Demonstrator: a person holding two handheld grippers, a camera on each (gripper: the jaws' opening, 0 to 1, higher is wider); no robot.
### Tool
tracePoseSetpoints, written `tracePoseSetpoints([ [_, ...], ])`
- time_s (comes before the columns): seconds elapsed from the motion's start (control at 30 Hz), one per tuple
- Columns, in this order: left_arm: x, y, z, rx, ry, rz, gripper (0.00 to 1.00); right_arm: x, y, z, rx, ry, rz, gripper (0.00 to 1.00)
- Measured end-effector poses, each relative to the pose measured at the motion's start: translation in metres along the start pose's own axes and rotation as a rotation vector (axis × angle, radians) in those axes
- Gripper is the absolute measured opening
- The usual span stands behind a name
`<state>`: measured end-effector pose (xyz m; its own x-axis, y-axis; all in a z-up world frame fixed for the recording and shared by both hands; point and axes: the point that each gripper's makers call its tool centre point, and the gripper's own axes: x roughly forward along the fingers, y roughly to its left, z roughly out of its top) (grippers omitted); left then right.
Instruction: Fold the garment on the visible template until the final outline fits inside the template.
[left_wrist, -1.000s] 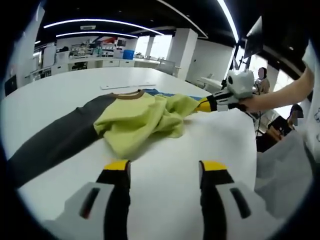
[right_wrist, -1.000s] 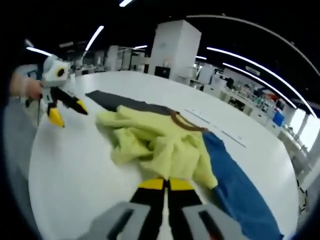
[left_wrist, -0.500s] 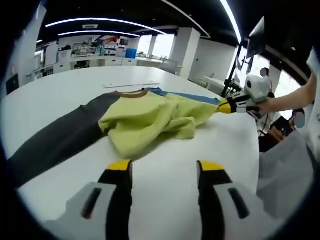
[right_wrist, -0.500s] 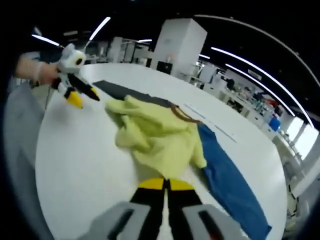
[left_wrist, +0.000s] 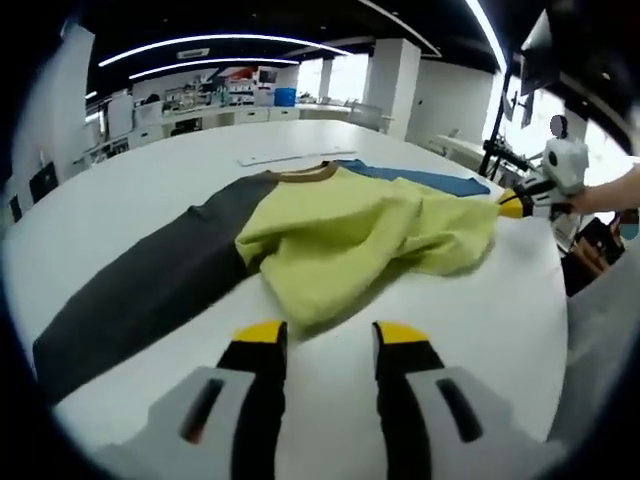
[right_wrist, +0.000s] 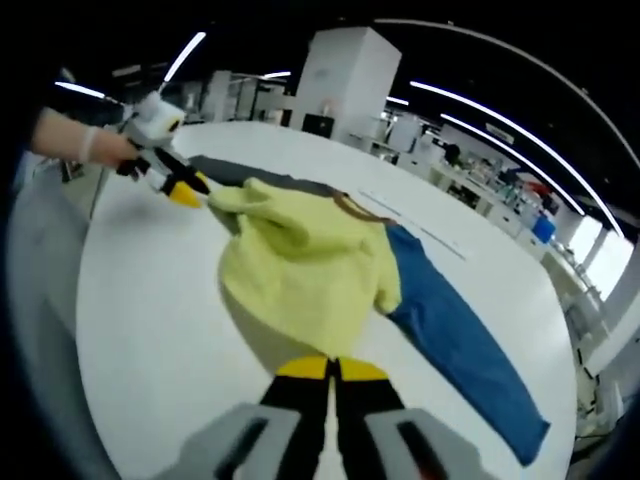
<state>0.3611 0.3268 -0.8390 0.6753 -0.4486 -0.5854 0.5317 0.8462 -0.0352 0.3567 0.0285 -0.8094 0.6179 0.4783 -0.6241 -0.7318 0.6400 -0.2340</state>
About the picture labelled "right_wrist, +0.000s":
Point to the black cabinet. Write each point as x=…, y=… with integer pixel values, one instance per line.
x=318, y=126

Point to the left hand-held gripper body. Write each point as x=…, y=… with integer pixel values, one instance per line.
x=155, y=120

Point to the blue storage bin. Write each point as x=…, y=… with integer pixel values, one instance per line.
x=544, y=231

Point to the white counter cabinet row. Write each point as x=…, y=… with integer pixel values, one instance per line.
x=480, y=200

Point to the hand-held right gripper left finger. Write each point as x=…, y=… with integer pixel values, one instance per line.
x=300, y=400

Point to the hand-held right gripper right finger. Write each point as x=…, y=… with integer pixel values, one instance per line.
x=365, y=400

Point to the white flat strip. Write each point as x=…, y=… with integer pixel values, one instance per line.
x=424, y=231

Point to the dark rounded object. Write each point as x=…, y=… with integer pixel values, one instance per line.
x=452, y=154

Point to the wide white pillar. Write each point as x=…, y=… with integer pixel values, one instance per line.
x=350, y=75

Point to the person's left hand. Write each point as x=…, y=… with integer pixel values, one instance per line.
x=107, y=147

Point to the yellow blue grey garment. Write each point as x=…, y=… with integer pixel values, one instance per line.
x=310, y=280

